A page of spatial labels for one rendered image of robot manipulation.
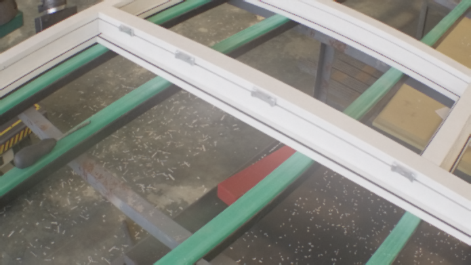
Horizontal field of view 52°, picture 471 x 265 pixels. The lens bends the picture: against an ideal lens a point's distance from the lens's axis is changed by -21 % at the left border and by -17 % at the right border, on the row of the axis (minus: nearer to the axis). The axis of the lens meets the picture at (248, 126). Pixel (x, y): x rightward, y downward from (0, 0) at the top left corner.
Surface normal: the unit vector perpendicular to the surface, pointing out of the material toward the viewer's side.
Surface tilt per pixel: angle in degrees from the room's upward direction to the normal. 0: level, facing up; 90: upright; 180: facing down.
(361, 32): 90
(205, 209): 0
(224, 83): 90
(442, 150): 0
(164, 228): 0
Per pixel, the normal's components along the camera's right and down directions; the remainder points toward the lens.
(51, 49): 0.78, 0.43
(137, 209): 0.08, -0.79
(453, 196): -0.62, 0.44
